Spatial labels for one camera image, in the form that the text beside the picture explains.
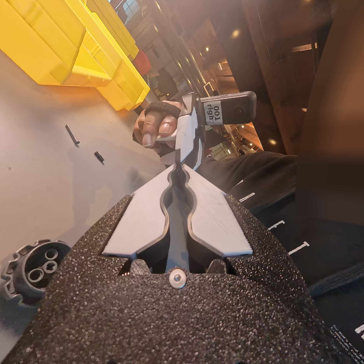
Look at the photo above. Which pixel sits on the orange beanbag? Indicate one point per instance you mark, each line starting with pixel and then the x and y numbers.
pixel 143 62

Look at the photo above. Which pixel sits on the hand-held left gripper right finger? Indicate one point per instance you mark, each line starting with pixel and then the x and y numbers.
pixel 219 227

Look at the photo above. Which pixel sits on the person in black hoodie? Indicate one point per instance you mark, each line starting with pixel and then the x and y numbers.
pixel 330 256

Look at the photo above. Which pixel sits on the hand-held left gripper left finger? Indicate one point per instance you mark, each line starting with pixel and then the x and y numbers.
pixel 139 227

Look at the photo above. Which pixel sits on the person's right forearm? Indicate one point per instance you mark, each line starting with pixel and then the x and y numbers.
pixel 250 170

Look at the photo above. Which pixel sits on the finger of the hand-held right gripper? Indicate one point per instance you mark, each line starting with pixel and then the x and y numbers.
pixel 199 148
pixel 186 136

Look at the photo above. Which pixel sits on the small black brick piece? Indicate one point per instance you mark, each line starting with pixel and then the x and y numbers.
pixel 99 157

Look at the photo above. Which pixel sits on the small black brick axle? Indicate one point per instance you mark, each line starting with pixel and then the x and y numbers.
pixel 72 135

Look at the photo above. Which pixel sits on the yellow storage bin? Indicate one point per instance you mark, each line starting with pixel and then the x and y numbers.
pixel 125 85
pixel 40 45

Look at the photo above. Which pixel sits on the grey desk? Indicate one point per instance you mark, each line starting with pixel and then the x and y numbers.
pixel 57 193

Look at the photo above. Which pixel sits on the grey toothed brick wheel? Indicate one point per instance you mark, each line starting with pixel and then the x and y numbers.
pixel 34 273

